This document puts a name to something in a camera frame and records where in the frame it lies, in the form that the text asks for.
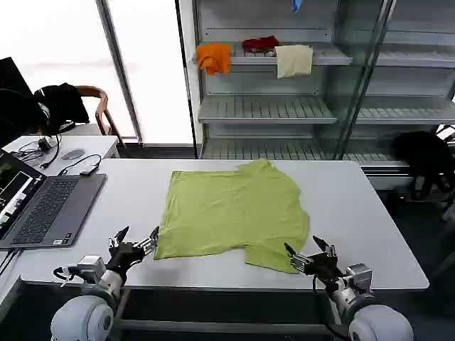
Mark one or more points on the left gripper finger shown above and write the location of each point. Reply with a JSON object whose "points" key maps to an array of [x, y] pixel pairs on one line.
{"points": [[150, 243], [120, 237]]}

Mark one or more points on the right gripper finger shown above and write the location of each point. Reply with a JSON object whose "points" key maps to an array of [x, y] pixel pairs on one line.
{"points": [[298, 262], [325, 246]]}

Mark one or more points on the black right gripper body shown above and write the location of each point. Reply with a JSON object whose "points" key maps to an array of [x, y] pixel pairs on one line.
{"points": [[325, 266]]}

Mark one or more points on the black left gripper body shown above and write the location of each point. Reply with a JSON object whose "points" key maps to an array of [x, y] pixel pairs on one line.
{"points": [[122, 255]]}

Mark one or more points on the green t-shirt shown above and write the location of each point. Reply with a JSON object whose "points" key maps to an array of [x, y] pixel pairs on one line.
{"points": [[227, 213]]}

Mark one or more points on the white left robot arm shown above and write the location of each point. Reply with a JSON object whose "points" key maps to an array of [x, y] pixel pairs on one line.
{"points": [[89, 312]]}

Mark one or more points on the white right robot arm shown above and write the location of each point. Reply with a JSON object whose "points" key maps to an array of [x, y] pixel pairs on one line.
{"points": [[377, 319]]}

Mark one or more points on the grey usb dongle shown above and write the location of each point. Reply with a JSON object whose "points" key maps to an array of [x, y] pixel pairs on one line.
{"points": [[89, 170]]}

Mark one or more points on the grey open laptop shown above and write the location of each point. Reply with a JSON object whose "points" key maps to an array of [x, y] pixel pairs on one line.
{"points": [[46, 209]]}

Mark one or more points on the grey computer mouse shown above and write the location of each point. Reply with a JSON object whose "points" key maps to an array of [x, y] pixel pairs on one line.
{"points": [[73, 154]]}

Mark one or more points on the small white side table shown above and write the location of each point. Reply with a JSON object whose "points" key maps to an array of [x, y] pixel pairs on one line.
{"points": [[99, 144]]}

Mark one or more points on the black power adapter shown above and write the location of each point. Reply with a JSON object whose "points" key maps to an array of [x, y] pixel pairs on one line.
{"points": [[44, 144]]}

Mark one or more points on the black backpack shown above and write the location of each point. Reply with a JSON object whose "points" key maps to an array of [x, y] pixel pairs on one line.
{"points": [[419, 156]]}

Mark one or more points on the brown wooden chair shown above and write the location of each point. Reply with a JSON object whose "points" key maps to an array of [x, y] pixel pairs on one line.
{"points": [[102, 106]]}

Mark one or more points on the grey metal shelf with cloths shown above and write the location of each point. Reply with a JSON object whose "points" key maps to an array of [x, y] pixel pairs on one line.
{"points": [[266, 110]]}

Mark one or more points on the empty grey metal shelf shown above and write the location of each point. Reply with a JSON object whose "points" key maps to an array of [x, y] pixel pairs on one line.
{"points": [[401, 110]]}

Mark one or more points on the black rounded chair back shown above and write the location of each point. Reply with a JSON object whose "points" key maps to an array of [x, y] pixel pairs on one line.
{"points": [[17, 117]]}

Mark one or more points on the black monitor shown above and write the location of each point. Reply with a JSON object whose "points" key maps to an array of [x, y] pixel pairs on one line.
{"points": [[12, 76]]}

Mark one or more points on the grey window frame post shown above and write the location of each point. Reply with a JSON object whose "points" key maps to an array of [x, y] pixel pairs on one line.
{"points": [[117, 53]]}

